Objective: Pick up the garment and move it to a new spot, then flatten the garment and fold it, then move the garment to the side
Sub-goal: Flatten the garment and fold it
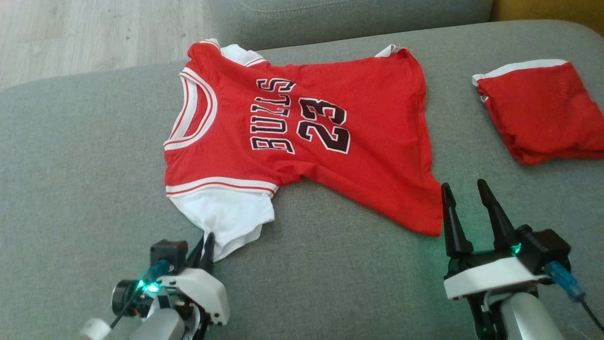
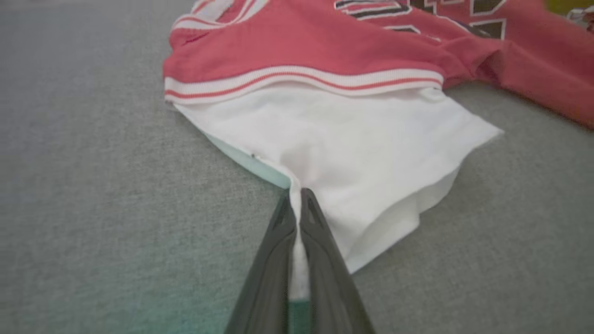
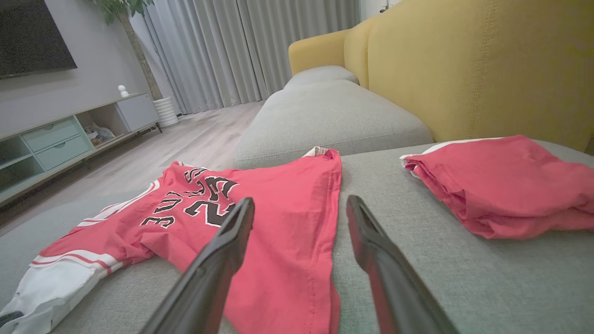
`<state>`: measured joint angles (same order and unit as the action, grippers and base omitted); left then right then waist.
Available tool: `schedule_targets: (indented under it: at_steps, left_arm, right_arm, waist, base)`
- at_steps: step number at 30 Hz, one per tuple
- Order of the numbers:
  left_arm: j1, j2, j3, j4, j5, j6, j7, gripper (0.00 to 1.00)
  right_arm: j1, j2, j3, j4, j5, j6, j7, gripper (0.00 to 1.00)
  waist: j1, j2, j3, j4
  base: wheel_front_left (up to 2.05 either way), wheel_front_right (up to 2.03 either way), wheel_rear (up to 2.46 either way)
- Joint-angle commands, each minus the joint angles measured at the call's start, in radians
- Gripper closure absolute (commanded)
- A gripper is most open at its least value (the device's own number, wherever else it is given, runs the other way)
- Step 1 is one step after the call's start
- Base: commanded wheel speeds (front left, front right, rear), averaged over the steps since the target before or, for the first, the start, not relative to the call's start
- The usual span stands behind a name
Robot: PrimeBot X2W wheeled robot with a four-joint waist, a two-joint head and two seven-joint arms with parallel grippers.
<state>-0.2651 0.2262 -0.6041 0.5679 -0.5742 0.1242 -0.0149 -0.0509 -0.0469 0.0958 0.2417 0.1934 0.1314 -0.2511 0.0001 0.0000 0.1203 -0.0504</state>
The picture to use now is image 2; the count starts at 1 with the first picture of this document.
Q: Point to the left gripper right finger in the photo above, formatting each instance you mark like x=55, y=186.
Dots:
x=329, y=283

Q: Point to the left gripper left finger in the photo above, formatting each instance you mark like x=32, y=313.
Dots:
x=269, y=283

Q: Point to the red jersey white sleeves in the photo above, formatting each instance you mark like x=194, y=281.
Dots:
x=325, y=134

